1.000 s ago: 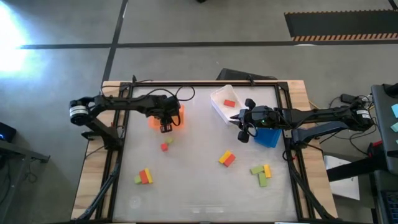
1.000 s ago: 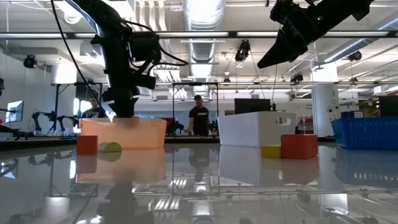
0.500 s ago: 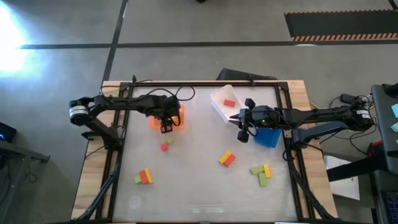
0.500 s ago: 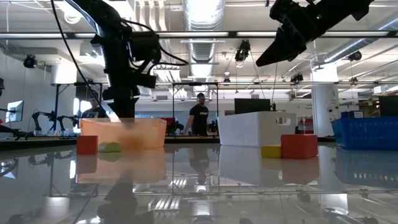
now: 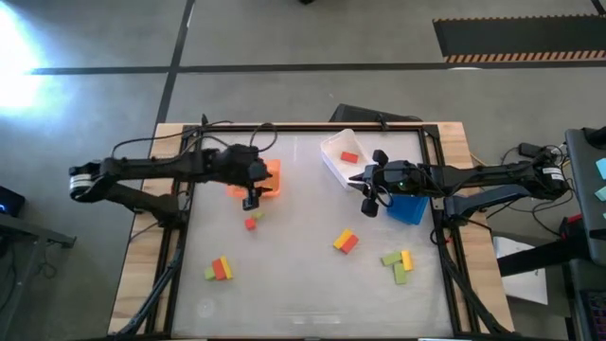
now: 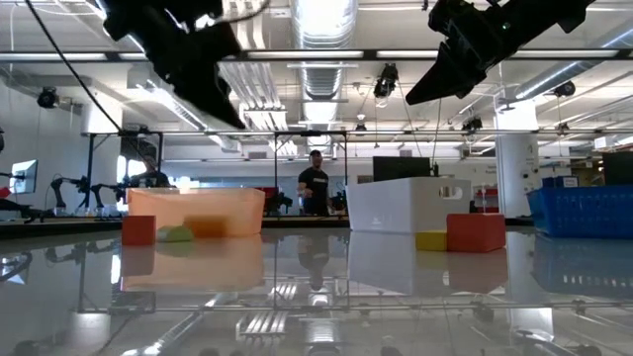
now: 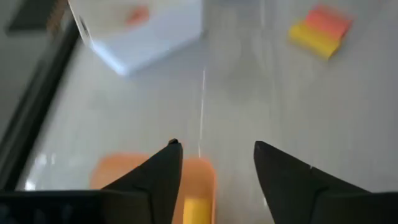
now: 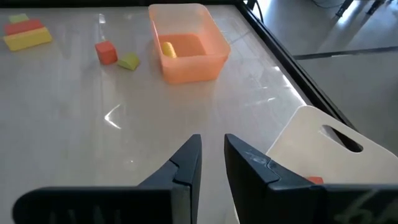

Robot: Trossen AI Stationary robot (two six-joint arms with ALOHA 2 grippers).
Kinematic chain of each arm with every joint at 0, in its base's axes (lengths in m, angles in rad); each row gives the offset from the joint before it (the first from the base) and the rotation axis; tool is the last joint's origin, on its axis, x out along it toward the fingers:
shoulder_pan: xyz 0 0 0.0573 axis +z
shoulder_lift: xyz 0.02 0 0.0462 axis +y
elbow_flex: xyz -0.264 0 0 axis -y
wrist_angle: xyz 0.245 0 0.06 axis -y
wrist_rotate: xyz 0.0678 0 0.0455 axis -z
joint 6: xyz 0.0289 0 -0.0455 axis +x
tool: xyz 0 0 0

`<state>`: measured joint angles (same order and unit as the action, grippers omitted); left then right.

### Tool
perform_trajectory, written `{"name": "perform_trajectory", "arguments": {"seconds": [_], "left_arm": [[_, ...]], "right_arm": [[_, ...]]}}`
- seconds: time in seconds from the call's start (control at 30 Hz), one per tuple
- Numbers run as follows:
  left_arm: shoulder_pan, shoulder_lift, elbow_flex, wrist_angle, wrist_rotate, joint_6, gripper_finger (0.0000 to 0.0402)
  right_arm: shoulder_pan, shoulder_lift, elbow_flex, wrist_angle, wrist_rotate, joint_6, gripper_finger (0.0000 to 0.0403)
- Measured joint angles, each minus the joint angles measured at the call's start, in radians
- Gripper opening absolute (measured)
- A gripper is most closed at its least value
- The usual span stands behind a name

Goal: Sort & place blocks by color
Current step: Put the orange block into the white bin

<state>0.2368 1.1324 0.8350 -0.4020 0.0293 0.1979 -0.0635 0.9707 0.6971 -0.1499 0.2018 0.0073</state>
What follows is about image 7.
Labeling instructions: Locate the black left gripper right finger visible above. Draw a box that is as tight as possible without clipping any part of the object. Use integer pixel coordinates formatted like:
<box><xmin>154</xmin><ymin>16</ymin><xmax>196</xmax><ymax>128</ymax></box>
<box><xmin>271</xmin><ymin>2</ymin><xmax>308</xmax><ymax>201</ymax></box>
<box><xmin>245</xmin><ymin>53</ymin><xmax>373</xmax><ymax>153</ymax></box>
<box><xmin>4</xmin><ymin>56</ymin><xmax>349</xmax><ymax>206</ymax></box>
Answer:
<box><xmin>252</xmin><ymin>140</ymin><xmax>371</xmax><ymax>224</ymax></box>

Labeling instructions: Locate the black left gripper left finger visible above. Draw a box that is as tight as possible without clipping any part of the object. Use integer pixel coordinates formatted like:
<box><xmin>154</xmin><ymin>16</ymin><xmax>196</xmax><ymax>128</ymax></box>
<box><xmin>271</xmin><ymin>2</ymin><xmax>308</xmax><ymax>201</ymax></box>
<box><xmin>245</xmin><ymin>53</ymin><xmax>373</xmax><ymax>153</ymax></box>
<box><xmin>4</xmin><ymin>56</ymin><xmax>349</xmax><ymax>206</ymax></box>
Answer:
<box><xmin>101</xmin><ymin>138</ymin><xmax>184</xmax><ymax>224</ymax></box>

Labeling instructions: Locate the yellow cylinder block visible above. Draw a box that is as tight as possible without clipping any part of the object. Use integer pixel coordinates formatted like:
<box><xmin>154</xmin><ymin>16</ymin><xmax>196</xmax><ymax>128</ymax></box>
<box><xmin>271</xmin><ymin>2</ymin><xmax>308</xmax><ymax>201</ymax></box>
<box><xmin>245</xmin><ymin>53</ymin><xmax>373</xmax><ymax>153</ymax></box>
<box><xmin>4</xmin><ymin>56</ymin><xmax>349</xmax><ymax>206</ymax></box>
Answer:
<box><xmin>182</xmin><ymin>197</ymin><xmax>214</xmax><ymax>224</ymax></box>

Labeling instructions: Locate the yellow rectangular block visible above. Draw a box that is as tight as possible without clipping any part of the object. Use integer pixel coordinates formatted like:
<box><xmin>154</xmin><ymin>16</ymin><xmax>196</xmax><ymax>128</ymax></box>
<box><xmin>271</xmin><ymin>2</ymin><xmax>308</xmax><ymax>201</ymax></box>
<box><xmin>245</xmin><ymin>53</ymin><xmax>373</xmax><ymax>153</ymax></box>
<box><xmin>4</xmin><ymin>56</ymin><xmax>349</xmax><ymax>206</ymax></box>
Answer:
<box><xmin>288</xmin><ymin>19</ymin><xmax>340</xmax><ymax>60</ymax></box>

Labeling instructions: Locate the large red block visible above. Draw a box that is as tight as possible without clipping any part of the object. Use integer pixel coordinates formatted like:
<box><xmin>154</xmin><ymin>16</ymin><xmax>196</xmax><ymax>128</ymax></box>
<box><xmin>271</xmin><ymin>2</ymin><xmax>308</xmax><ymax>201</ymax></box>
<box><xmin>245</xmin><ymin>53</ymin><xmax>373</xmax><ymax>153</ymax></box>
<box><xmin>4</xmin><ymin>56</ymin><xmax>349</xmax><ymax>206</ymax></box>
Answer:
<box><xmin>303</xmin><ymin>3</ymin><xmax>354</xmax><ymax>40</ymax></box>

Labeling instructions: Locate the orange translucent plastic bin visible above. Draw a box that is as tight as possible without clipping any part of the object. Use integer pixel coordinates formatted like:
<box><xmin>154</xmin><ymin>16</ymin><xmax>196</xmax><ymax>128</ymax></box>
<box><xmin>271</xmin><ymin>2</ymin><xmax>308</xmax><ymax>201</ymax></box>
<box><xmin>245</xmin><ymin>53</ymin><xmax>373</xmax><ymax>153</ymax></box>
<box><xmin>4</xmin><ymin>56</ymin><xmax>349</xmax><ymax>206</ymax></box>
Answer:
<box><xmin>89</xmin><ymin>151</ymin><xmax>218</xmax><ymax>224</ymax></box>

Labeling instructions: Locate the white plastic bin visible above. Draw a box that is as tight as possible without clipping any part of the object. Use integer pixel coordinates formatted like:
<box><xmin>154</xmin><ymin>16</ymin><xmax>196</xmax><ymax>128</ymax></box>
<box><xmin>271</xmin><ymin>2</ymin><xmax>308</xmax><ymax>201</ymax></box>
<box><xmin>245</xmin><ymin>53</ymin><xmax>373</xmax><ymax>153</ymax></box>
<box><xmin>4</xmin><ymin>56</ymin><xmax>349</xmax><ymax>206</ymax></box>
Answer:
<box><xmin>67</xmin><ymin>0</ymin><xmax>205</xmax><ymax>77</ymax></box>

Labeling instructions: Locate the black hazard-striped floor mat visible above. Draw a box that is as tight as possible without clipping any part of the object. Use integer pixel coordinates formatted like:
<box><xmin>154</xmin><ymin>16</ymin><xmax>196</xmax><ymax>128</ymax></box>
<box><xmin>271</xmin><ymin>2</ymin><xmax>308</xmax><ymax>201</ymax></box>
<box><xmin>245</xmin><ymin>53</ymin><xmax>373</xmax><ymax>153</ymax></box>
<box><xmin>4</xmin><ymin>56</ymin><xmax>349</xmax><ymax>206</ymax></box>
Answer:
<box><xmin>5</xmin><ymin>0</ymin><xmax>68</xmax><ymax>34</ymax></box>

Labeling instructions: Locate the black metal table frame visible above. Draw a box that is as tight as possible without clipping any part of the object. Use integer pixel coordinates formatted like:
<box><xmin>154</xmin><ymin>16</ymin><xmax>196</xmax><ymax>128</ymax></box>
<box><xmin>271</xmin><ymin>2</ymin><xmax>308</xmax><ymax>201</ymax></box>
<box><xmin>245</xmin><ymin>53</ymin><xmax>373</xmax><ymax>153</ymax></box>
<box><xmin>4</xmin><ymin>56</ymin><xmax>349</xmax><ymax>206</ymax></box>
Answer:
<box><xmin>0</xmin><ymin>17</ymin><xmax>82</xmax><ymax>191</ymax></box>

